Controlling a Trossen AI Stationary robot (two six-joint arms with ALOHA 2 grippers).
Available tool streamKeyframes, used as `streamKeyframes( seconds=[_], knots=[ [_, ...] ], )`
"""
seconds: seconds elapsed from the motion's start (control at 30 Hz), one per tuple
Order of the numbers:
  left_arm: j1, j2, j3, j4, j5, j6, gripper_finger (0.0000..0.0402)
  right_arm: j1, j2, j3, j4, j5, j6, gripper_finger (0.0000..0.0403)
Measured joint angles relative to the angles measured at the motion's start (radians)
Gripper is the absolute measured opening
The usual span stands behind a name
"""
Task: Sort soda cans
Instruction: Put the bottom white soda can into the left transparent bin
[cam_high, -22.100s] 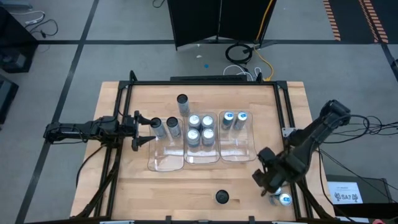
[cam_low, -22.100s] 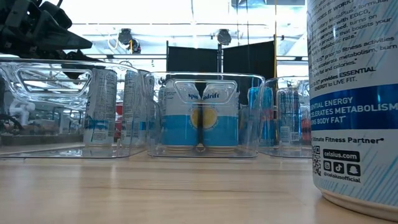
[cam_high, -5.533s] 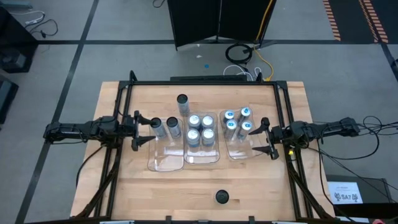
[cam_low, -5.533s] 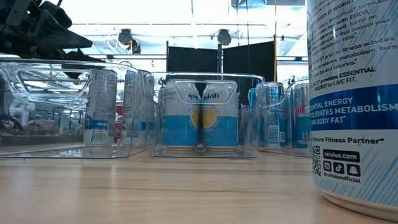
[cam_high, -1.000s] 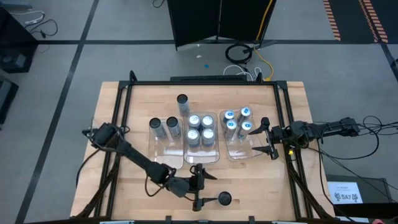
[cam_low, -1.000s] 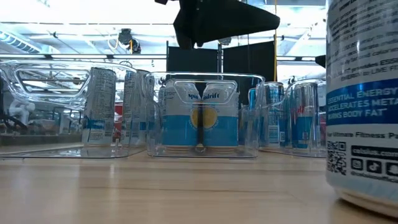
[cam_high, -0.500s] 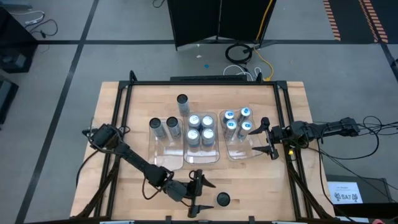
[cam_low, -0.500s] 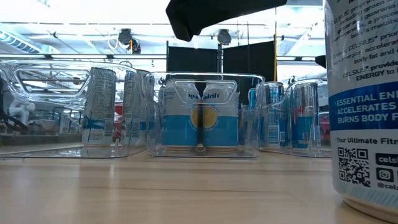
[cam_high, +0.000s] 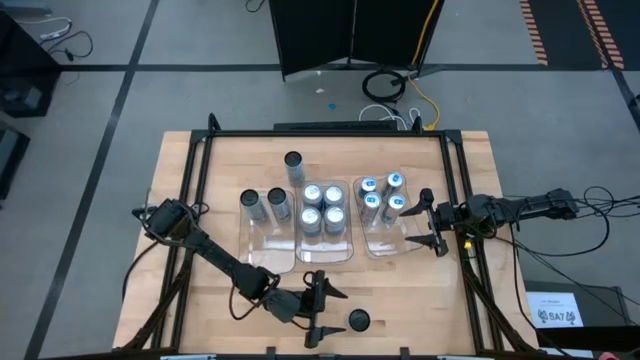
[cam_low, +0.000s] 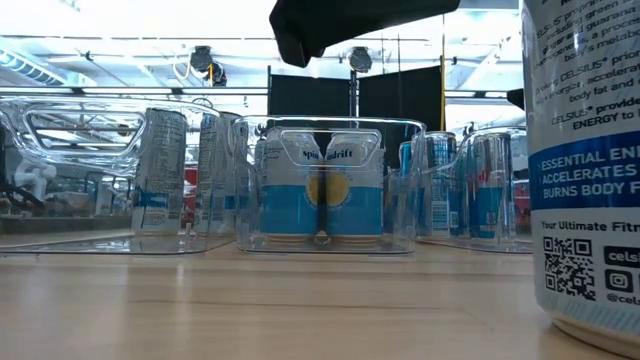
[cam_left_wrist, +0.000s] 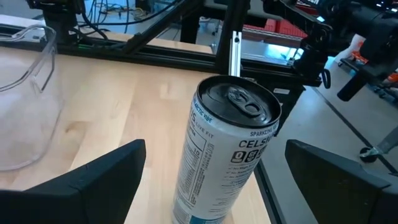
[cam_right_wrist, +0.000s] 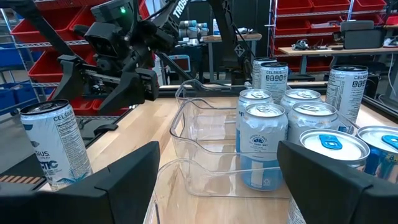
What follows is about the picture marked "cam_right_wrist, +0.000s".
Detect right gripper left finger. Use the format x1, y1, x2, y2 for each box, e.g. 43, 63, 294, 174
0, 141, 161, 224

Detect black frame bracket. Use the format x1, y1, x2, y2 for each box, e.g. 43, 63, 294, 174
93, 123, 119, 136

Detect white light-blue seltzer can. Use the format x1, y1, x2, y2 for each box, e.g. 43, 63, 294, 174
239, 103, 289, 192
279, 88, 322, 114
286, 101, 340, 146
235, 88, 274, 153

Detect wooden workbench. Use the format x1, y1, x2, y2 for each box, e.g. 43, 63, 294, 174
277, 45, 398, 75

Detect red storage bin rack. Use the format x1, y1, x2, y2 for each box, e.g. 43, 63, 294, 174
270, 0, 398, 74
11, 0, 156, 116

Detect clear plastic bin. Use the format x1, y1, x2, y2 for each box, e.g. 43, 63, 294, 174
169, 98, 358, 199
144, 157, 293, 224
175, 78, 293, 108

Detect blue silver Red Bull can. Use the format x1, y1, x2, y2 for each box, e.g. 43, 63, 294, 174
287, 128, 371, 224
356, 125, 398, 184

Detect small wooden table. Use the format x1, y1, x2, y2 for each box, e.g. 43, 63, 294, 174
200, 32, 264, 82

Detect grey black case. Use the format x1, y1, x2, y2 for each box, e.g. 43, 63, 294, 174
340, 20, 385, 50

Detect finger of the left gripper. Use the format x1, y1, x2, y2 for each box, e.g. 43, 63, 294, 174
51, 55, 86, 100
98, 70, 160, 115

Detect blue storage bins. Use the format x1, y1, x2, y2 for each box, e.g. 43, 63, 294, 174
0, 43, 41, 116

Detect white Celsius can black lid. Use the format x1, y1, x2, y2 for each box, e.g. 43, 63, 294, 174
20, 99, 93, 191
251, 57, 277, 91
325, 64, 369, 124
259, 61, 289, 105

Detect blue-framed screen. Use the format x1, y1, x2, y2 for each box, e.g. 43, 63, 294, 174
169, 54, 191, 73

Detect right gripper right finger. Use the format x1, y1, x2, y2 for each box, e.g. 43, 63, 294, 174
276, 140, 398, 224

